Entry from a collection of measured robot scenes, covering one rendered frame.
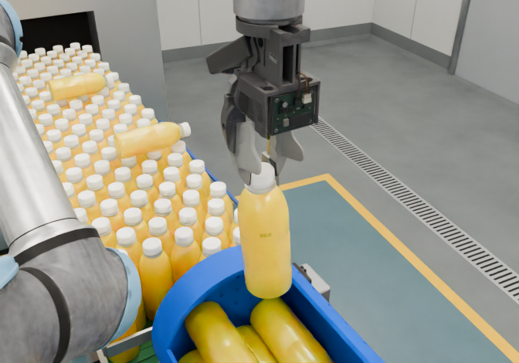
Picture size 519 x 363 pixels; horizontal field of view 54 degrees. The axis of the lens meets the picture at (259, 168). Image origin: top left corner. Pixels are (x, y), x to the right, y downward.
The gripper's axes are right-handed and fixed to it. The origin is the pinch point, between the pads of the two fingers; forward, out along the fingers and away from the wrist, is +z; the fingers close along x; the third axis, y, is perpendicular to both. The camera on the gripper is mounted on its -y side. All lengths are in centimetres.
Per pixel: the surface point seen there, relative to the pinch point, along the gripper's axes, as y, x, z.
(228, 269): -6.1, -2.2, 21.3
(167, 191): -51, 4, 35
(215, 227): -32.2, 7.7, 34.6
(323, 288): -24, 33, 59
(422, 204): -117, 183, 145
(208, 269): -8.2, -4.6, 21.8
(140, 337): -23, -14, 48
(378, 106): -240, 257, 145
